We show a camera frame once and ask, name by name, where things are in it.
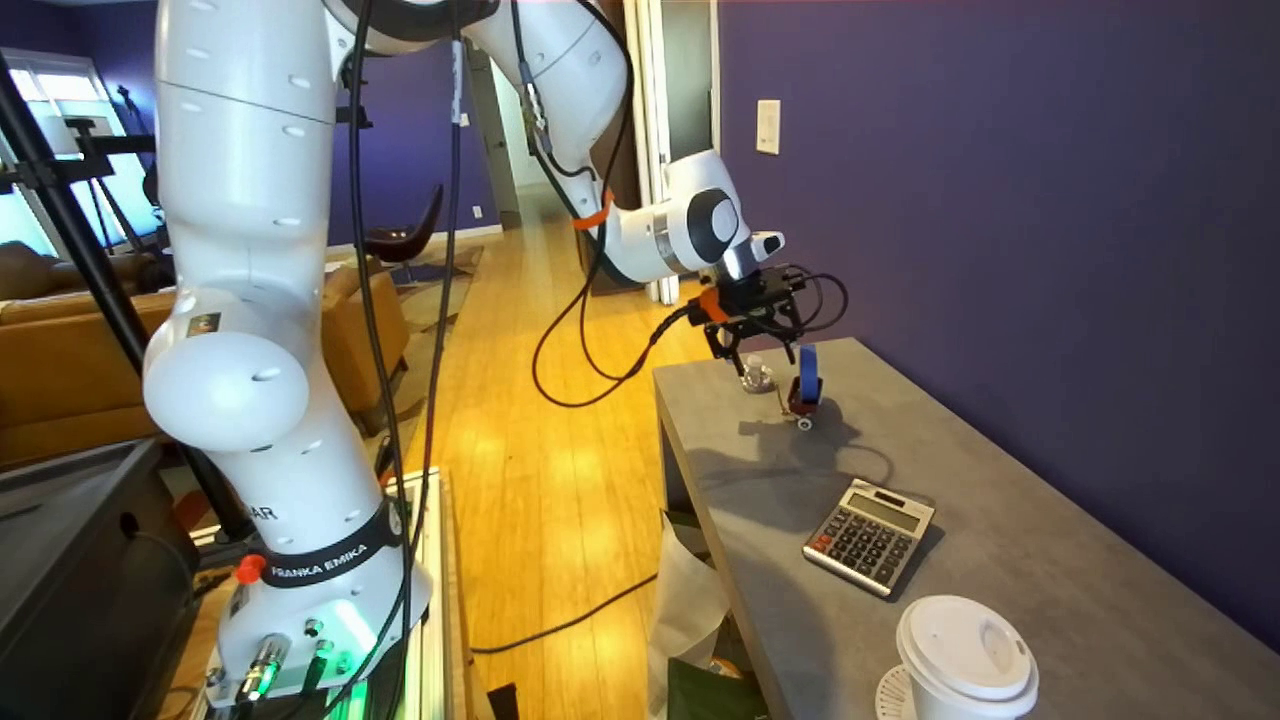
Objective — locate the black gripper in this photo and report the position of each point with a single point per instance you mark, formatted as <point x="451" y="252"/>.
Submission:
<point x="754" y="300"/>

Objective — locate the blue seal tape roll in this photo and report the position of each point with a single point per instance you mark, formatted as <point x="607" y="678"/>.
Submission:
<point x="807" y="380"/>

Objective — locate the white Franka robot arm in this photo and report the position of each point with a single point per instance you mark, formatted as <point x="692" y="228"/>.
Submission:
<point x="254" y="267"/>

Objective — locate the small white object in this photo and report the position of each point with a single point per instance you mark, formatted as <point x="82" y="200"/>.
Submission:
<point x="762" y="378"/>

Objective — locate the grey desk calculator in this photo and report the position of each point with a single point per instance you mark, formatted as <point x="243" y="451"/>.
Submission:
<point x="868" y="533"/>

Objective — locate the white plastic bag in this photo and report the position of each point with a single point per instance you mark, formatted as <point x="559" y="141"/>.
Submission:
<point x="685" y="601"/>

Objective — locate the dark green box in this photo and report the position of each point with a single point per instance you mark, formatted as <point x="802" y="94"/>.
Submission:
<point x="713" y="692"/>

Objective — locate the white saucer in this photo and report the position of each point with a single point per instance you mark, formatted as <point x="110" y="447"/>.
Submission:
<point x="885" y="692"/>

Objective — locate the white lidded paper cup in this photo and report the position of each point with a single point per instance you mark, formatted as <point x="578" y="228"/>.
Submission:
<point x="964" y="656"/>

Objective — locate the black lounge chair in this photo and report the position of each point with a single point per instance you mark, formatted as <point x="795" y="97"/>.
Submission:
<point x="401" y="241"/>

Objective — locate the brown sofa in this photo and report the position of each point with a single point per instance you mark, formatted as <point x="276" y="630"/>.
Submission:
<point x="82" y="375"/>

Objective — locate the black tripod pole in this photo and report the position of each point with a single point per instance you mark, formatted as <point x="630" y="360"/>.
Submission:
<point x="82" y="224"/>

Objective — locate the black cabinet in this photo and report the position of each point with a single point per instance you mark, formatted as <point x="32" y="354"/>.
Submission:
<point x="82" y="585"/>

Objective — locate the white wall switch plate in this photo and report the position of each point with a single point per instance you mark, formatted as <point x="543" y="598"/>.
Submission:
<point x="770" y="124"/>

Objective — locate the small white wall switch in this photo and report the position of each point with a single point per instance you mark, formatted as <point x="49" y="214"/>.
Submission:
<point x="461" y="122"/>

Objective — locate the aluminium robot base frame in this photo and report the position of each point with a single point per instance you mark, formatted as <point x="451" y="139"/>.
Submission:
<point x="433" y="585"/>

